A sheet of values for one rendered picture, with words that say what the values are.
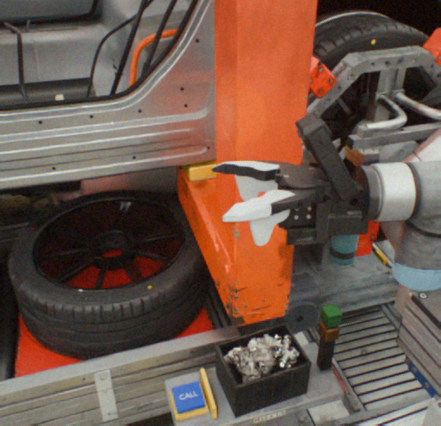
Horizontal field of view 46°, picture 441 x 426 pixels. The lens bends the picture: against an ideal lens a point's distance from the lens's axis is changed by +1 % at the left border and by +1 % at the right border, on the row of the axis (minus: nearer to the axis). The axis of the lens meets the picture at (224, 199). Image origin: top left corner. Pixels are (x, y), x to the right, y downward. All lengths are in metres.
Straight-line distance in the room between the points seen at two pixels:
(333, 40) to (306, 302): 0.81
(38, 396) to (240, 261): 0.69
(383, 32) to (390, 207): 1.02
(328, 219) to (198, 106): 1.03
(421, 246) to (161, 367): 1.03
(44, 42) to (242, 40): 1.47
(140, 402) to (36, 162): 0.79
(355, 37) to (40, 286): 1.18
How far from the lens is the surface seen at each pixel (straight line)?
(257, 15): 1.01
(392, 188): 0.66
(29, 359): 1.80
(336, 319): 1.31
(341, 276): 2.07
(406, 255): 0.76
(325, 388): 1.42
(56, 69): 2.31
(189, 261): 1.66
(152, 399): 1.69
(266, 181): 0.69
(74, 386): 1.60
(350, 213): 0.68
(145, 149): 1.63
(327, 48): 1.56
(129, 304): 1.55
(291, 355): 1.32
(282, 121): 1.10
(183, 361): 1.60
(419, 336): 1.28
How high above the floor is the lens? 1.57
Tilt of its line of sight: 33 degrees down
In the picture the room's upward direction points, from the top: straight up
